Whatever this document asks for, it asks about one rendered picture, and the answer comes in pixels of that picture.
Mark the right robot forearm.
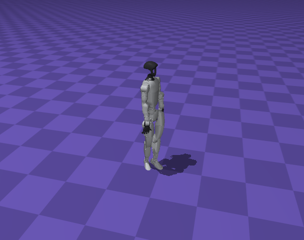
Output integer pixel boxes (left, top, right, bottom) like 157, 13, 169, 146
142, 104, 150, 126

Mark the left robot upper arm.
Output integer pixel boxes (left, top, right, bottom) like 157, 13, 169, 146
156, 77, 164, 99

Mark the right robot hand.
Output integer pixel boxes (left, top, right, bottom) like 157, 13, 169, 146
141, 122, 151, 134

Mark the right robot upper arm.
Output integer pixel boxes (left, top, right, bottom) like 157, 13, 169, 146
140, 83, 150, 108

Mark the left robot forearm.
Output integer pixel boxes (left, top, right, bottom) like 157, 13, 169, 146
158, 97, 164, 111

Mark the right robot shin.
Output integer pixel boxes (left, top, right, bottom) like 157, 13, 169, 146
143, 141, 151, 162

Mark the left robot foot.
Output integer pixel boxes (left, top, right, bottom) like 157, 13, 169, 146
150, 158, 163, 170

